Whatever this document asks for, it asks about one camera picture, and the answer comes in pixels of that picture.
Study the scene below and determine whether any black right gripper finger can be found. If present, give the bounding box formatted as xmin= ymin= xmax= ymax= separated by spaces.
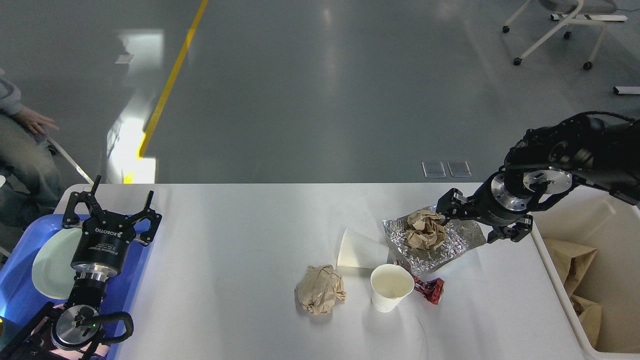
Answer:
xmin=487 ymin=214 xmax=534 ymax=244
xmin=435 ymin=187 xmax=476 ymax=227

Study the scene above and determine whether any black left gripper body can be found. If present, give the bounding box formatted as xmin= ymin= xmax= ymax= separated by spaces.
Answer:
xmin=70 ymin=212 xmax=137 ymax=278

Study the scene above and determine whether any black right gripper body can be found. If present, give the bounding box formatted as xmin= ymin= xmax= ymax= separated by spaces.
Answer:
xmin=467 ymin=172 xmax=533 ymax=227

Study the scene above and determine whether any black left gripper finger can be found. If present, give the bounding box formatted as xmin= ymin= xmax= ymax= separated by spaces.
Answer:
xmin=122 ymin=191 xmax=163 ymax=248
xmin=61 ymin=175 xmax=106 ymax=229

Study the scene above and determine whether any light green plate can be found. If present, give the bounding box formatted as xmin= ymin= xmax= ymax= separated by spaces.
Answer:
xmin=31 ymin=228 xmax=82 ymax=300

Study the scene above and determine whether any pink mug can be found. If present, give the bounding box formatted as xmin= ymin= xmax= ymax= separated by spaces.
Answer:
xmin=27 ymin=303 xmax=110 ymax=360

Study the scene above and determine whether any brown paper bag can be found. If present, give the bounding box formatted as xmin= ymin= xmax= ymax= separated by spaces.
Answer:
xmin=569 ymin=294 xmax=602 ymax=348

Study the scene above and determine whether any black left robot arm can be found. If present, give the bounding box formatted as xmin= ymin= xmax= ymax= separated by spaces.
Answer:
xmin=1 ymin=176 xmax=163 ymax=360

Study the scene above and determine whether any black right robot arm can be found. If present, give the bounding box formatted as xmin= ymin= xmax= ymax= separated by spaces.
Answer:
xmin=435 ymin=111 xmax=640 ymax=244

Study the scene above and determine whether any person hand on knee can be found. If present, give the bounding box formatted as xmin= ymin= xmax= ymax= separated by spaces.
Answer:
xmin=9 ymin=107 xmax=60 ymax=136

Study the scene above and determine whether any aluminium foil sheet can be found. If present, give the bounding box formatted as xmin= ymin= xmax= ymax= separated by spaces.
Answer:
xmin=382 ymin=205 xmax=486 ymax=276

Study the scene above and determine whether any floor socket cover right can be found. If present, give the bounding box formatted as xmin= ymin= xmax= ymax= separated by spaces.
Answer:
xmin=446 ymin=161 xmax=473 ymax=178

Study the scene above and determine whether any floor socket cover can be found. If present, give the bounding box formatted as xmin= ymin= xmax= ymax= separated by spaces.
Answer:
xmin=446 ymin=161 xmax=473 ymax=178
xmin=422 ymin=161 xmax=447 ymax=179

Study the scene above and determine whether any floor socket cover left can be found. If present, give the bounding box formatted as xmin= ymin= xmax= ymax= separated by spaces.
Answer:
xmin=422 ymin=161 xmax=447 ymax=179

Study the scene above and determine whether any brown paper in bin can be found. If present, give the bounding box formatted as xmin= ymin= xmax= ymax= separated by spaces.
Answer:
xmin=542 ymin=238 xmax=598 ymax=297

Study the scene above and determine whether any white chair base left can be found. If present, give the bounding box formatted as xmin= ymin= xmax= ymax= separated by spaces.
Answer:
xmin=46 ymin=137 xmax=94 ymax=185

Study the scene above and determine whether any beige plastic bin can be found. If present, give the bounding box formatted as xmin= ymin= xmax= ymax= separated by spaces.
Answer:
xmin=532 ymin=187 xmax=640 ymax=360

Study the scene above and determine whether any red snack wrapper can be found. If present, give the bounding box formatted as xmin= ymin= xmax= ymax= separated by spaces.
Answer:
xmin=391 ymin=260 xmax=445 ymax=305

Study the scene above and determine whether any white paper cup upright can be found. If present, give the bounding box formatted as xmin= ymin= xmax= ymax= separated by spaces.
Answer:
xmin=370 ymin=264 xmax=415 ymax=313

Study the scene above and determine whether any flattened white paper cup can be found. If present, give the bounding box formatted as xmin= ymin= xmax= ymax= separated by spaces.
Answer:
xmin=336 ymin=228 xmax=390 ymax=269

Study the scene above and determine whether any crumpled brown paper ball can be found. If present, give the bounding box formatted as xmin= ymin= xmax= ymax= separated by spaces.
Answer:
xmin=294 ymin=264 xmax=346 ymax=315

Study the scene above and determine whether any white bar on floor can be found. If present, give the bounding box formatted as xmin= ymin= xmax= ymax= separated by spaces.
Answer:
xmin=612 ymin=86 xmax=640 ymax=96

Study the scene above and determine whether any white office chair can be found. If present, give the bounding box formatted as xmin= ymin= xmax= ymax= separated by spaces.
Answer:
xmin=512 ymin=0 xmax=620 ymax=71

